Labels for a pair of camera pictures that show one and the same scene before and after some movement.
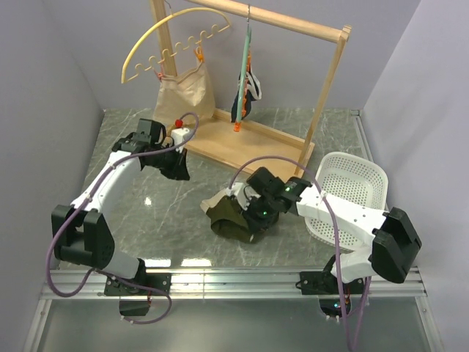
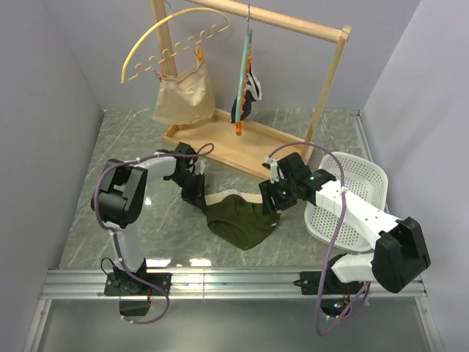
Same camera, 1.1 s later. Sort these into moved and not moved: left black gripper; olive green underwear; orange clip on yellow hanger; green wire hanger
Moved: left black gripper
Not moved: green wire hanger; olive green underwear; orange clip on yellow hanger
